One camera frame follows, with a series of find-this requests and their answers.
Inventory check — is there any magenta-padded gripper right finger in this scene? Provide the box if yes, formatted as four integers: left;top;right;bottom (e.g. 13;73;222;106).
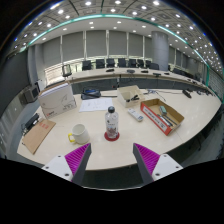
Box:
132;142;184;186

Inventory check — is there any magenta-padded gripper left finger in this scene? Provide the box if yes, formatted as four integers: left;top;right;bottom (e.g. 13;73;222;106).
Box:
41;142;93;186

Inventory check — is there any clear black-capped water bottle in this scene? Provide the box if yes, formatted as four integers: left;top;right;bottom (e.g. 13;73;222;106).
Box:
104;105;120;140

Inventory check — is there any flat round red coaster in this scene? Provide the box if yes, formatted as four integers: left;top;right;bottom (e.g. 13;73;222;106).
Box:
103;131;121;142

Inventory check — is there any long black tool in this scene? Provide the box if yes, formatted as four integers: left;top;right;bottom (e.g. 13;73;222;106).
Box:
156;113;175;128

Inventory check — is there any open brown red-sided cardboard box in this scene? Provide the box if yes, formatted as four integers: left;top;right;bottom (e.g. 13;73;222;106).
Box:
139;97;186;137

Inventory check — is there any white remote control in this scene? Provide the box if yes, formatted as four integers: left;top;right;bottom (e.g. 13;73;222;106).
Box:
127;107;145;123

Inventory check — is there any flat brown cardboard sheet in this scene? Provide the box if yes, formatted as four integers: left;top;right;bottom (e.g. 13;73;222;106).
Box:
21;118;57;155

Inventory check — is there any white paper sheet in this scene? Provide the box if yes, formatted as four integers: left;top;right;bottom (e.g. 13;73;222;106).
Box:
78;97;114;113

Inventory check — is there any black oblong device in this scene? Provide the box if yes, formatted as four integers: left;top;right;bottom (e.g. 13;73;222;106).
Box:
20;112;40;133

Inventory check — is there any black hand tool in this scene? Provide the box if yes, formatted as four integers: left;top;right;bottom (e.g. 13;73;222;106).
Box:
125;94;140;103

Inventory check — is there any large white cardboard box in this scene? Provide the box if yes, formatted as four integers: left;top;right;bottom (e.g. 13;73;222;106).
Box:
37;82;78;120

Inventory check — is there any black desk telephone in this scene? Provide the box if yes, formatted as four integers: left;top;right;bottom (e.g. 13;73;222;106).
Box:
80;87;102;101

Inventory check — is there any small open white box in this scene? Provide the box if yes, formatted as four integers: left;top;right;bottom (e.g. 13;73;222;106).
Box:
116;84;147;109

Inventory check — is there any row of black office chairs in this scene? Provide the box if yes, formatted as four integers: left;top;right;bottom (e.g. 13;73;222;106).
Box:
61;58;161;78

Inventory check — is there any group of ceiling lights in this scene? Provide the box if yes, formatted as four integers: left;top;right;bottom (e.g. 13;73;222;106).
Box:
13;0;224;74

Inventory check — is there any white mug with yellow handle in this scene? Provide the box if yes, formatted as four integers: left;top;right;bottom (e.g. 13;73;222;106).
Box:
67;123;91;145

